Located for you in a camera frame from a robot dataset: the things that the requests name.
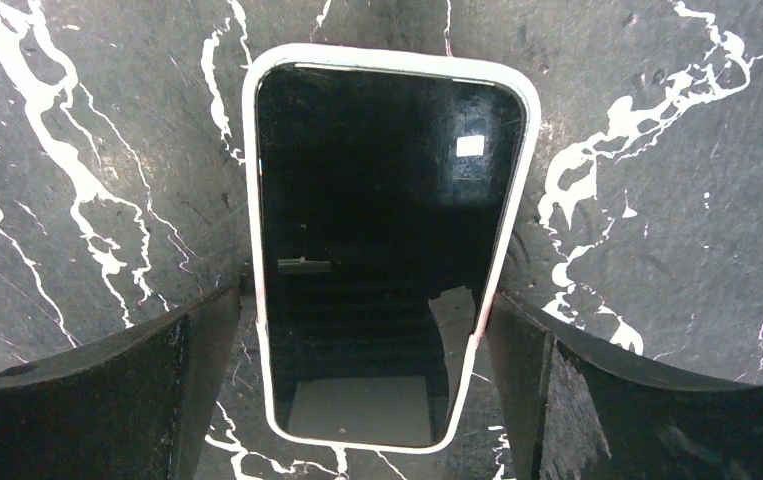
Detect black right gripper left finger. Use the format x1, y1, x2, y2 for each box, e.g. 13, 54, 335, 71
0, 286, 241, 479

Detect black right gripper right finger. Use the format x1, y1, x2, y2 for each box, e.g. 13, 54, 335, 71
486, 294, 763, 479

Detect black phone pink case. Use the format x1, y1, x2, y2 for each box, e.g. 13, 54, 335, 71
242, 43, 541, 454

